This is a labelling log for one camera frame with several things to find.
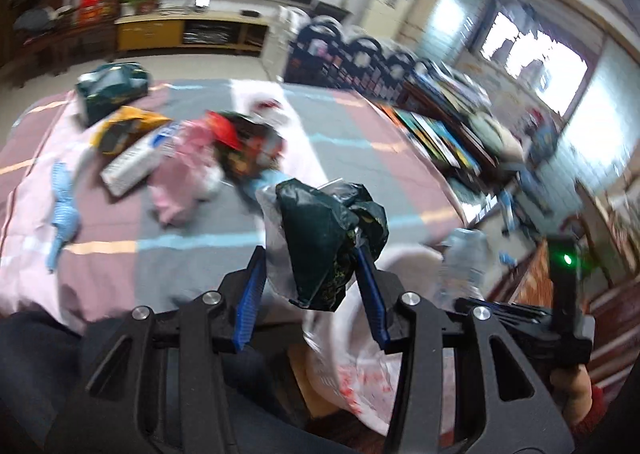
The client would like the dark green plastic bag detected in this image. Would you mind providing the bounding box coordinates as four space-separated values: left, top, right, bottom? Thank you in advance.
276 179 390 312

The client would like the pink plastic bag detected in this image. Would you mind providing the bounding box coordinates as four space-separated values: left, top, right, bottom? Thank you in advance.
148 120 224 226

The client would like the white medicine box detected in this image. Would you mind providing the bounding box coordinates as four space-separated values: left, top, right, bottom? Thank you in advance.
100 122 181 198

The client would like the yellow snack bag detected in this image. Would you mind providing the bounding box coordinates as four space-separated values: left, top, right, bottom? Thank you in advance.
91 106 171 156

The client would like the light blue face mask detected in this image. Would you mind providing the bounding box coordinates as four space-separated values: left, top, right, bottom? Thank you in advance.
46 161 80 273

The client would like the red snack wrapper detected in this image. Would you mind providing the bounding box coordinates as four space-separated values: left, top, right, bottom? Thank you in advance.
205 110 243 151

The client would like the white lined trash basket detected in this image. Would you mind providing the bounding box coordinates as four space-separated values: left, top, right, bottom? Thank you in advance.
303 244 442 436

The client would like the person right hand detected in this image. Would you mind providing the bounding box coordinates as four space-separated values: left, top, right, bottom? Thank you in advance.
550 364 592 426

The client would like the green snack packet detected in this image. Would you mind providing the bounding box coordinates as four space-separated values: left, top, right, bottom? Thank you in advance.
215 113 285 183

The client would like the striped patchwork tablecloth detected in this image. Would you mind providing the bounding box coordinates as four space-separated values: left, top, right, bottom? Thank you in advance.
1 80 465 330

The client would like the white plastic bag red scrap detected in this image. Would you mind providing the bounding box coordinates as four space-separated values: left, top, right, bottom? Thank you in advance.
248 97 290 130

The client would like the dark wooden side table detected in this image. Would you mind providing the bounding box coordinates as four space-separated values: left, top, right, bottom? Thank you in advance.
373 80 522 226

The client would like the navy white baby fence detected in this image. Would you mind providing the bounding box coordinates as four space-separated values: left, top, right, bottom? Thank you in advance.
283 18 446 104

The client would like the green tissue pack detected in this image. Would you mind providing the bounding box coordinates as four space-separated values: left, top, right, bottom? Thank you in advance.
75 62 151 128

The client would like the dark denim trouser leg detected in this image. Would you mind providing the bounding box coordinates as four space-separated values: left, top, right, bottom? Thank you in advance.
1 310 307 453

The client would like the yellow wooden TV cabinet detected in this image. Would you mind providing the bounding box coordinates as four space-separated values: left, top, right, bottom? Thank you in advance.
115 12 270 56

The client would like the red gift box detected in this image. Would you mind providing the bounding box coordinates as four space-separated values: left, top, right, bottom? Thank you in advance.
75 0 120 27

